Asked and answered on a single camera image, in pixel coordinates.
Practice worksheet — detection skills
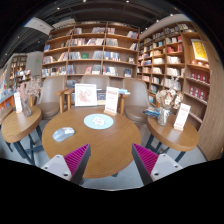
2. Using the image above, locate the round wooden side table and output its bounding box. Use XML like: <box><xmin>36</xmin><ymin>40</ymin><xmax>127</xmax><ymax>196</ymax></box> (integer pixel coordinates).
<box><xmin>1</xmin><ymin>106</ymin><xmax>42</xmax><ymax>165</ymax></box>
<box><xmin>146</xmin><ymin>114</ymin><xmax>199</xmax><ymax>162</ymax></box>

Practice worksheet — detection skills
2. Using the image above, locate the left beige armchair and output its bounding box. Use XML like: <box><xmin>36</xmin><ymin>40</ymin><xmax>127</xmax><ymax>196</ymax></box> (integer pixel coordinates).
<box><xmin>37</xmin><ymin>76</ymin><xmax>67</xmax><ymax>120</ymax></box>

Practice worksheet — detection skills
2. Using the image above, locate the large wooden back bookshelf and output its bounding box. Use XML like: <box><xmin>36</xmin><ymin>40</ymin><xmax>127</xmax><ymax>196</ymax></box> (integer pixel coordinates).
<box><xmin>41</xmin><ymin>21</ymin><xmax>139</xmax><ymax>79</ymax></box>

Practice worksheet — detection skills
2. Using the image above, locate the yellow framed poster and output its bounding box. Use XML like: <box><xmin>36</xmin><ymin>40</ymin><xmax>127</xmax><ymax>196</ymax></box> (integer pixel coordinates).
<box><xmin>191</xmin><ymin>39</ymin><xmax>208</xmax><ymax>62</ymax></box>

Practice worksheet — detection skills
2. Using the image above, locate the right wooden wall bookshelf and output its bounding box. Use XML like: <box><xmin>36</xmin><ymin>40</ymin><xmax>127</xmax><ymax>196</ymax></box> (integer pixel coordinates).
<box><xmin>137</xmin><ymin>21</ymin><xmax>210</xmax><ymax>130</ymax></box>

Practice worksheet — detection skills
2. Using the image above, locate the middle beige armchair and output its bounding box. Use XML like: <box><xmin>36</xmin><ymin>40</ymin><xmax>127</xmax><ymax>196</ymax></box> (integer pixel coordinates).
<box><xmin>81</xmin><ymin>75</ymin><xmax>110</xmax><ymax>90</ymax></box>

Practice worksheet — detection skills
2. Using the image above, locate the glass vase with dried flowers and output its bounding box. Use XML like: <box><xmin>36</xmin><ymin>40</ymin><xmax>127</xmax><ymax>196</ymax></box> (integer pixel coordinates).
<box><xmin>156</xmin><ymin>78</ymin><xmax>183</xmax><ymax>126</ymax></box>

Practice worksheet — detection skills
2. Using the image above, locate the right white sign card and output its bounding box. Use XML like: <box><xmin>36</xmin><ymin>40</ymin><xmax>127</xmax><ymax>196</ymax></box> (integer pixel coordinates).
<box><xmin>174</xmin><ymin>103</ymin><xmax>191</xmax><ymax>130</ymax></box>

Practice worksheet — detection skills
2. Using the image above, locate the white framed picture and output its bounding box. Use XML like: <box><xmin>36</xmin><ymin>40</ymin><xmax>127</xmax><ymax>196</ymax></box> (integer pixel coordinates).
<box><xmin>75</xmin><ymin>83</ymin><xmax>97</xmax><ymax>107</ymax></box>

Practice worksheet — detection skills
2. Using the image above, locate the white standing sign card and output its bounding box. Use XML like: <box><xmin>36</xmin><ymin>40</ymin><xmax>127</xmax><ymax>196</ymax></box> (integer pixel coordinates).
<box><xmin>104</xmin><ymin>87</ymin><xmax>119</xmax><ymax>115</ymax></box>

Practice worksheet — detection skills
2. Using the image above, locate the right beige armchair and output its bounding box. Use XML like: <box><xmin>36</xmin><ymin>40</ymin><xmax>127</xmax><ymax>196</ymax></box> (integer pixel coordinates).
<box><xmin>118</xmin><ymin>77</ymin><xmax>152</xmax><ymax>125</ymax></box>

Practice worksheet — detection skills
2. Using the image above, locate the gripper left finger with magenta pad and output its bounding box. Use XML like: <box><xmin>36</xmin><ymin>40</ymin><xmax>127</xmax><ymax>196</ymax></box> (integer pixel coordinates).
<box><xmin>42</xmin><ymin>144</ymin><xmax>91</xmax><ymax>185</ymax></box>

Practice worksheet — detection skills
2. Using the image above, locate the round light blue coaster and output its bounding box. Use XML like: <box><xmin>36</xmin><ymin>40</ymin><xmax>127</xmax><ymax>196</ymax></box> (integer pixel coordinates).
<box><xmin>84</xmin><ymin>114</ymin><xmax>114</xmax><ymax>130</ymax></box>

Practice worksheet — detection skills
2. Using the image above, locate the beige armchair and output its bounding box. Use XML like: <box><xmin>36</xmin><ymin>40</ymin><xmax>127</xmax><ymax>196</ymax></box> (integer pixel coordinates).
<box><xmin>81</xmin><ymin>75</ymin><xmax>110</xmax><ymax>90</ymax></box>
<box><xmin>118</xmin><ymin>77</ymin><xmax>152</xmax><ymax>125</ymax></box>
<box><xmin>37</xmin><ymin>76</ymin><xmax>67</xmax><ymax>120</ymax></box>

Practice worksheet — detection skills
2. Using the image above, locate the far left wooden bookshelf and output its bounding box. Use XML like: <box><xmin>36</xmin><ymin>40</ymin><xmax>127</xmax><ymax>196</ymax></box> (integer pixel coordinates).
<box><xmin>9</xmin><ymin>55</ymin><xmax>29</xmax><ymax>90</ymax></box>

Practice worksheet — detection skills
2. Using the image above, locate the stack of books on chair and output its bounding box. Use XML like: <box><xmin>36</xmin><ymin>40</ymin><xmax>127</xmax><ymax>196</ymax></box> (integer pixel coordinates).
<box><xmin>143</xmin><ymin>107</ymin><xmax>160</xmax><ymax>118</ymax></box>

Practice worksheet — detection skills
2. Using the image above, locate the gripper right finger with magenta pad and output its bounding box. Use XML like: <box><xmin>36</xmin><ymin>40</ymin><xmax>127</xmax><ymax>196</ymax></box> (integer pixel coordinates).
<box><xmin>132</xmin><ymin>144</ymin><xmax>182</xmax><ymax>185</ymax></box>

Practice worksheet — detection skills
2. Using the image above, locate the left vase with dried flowers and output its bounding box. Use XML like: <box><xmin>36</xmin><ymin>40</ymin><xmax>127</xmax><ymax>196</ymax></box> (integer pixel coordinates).
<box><xmin>17</xmin><ymin>78</ymin><xmax>40</xmax><ymax>117</ymax></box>

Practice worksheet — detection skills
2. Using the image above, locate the right round wooden side table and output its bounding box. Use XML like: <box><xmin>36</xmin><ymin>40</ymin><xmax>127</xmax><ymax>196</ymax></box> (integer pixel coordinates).
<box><xmin>146</xmin><ymin>114</ymin><xmax>199</xmax><ymax>162</ymax></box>

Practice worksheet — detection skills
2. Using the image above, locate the left white sign card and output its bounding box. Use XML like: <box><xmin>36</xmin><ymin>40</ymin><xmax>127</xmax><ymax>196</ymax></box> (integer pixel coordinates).
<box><xmin>14</xmin><ymin>92</ymin><xmax>22</xmax><ymax>113</ymax></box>

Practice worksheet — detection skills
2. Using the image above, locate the round wooden centre table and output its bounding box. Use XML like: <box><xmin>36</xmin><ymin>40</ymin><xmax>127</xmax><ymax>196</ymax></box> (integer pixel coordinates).
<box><xmin>42</xmin><ymin>107</ymin><xmax>141</xmax><ymax>178</ymax></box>

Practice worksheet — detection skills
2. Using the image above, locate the left round wooden side table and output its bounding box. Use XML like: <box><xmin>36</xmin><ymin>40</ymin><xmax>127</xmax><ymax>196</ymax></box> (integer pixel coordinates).
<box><xmin>1</xmin><ymin>106</ymin><xmax>42</xmax><ymax>165</ymax></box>

